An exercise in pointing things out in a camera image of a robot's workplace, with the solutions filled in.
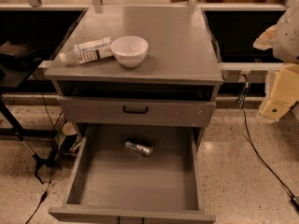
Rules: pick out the clear plastic labelled bottle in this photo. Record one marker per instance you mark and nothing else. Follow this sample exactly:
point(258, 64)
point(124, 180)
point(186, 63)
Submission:
point(88, 51)

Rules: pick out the open grey middle drawer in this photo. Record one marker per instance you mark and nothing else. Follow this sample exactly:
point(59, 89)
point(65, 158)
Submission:
point(111, 184)

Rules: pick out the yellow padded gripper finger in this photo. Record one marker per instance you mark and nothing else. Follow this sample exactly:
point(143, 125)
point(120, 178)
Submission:
point(281, 92)

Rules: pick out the grey drawer cabinet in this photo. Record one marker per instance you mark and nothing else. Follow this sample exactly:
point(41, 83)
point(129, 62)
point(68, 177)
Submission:
point(181, 64)

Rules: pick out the silver blue redbull can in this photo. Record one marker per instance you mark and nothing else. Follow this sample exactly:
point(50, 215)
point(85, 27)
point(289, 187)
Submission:
point(140, 146)

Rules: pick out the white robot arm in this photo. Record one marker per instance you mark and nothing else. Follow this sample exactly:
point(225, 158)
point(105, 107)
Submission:
point(283, 38)

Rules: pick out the black drawer handle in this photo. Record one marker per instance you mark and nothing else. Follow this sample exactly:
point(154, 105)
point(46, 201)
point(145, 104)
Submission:
point(129, 110)

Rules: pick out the dark side shelf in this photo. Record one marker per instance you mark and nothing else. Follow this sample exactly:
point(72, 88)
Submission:
point(17, 63)

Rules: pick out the black tripod stand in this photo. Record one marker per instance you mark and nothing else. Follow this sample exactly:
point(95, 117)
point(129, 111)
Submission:
point(17, 130)

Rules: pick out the wire basket with cups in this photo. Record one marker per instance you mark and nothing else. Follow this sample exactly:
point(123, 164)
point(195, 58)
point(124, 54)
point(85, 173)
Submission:
point(66, 137)

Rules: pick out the closed grey top drawer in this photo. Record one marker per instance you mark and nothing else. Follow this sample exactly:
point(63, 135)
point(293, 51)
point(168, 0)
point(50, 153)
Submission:
point(161, 112)

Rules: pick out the white ceramic bowl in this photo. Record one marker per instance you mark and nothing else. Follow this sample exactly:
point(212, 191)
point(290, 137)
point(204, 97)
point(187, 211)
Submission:
point(130, 51)

